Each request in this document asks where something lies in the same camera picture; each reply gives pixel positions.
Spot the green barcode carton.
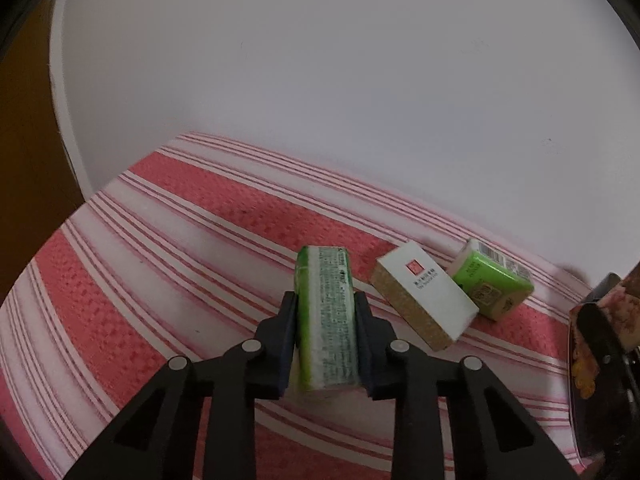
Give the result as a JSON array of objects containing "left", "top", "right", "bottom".
[{"left": 447, "top": 237, "right": 535, "bottom": 322}]

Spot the brown wooden panel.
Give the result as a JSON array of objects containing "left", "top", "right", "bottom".
[{"left": 0, "top": 0, "right": 86, "bottom": 306}]

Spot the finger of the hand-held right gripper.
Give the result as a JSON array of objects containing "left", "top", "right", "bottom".
[{"left": 575, "top": 272, "right": 638, "bottom": 411}]

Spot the green white carton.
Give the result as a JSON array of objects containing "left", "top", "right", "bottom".
[{"left": 294, "top": 245, "right": 363, "bottom": 393}]

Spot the pink striped cloth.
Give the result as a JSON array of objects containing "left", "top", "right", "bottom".
[{"left": 0, "top": 131, "right": 606, "bottom": 480}]

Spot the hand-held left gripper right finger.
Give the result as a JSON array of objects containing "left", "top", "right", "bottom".
[{"left": 354, "top": 290, "right": 581, "bottom": 480}]

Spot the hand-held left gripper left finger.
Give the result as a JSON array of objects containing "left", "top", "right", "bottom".
[{"left": 62, "top": 290, "right": 301, "bottom": 480}]

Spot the white box with cork sides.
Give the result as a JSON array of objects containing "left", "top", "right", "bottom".
[{"left": 370, "top": 240, "right": 480, "bottom": 352}]

